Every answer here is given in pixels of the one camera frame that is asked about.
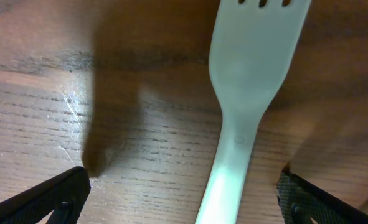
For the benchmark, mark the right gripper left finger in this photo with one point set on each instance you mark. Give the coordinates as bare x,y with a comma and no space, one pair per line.
61,198

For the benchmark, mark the white fork long handle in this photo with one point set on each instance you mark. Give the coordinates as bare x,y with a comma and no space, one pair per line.
252,46

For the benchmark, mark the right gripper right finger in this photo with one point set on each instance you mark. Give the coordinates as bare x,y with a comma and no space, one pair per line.
304,203

